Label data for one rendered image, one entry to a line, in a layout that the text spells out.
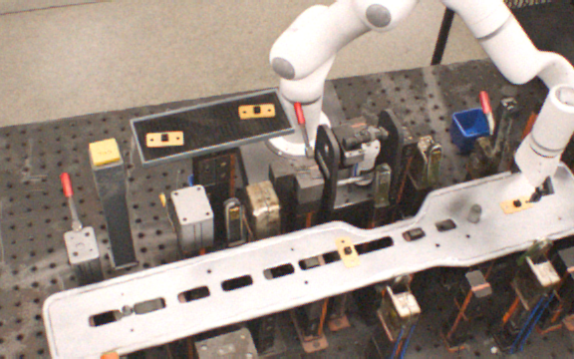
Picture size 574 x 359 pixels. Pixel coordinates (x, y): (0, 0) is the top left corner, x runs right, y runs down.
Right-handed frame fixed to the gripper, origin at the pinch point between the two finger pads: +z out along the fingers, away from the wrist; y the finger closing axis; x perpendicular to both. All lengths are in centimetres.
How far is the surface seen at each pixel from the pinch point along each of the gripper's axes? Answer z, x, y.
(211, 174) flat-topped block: 7, -71, -30
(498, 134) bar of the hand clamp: -3.6, -1.4, -13.8
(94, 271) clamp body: 9, -104, -12
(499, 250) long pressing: 9.0, -10.5, 11.0
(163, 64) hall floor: 111, -52, -171
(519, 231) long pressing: 8.6, -3.1, 7.7
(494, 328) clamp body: 35.7, -7.9, 19.5
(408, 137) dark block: -2.8, -23.7, -19.8
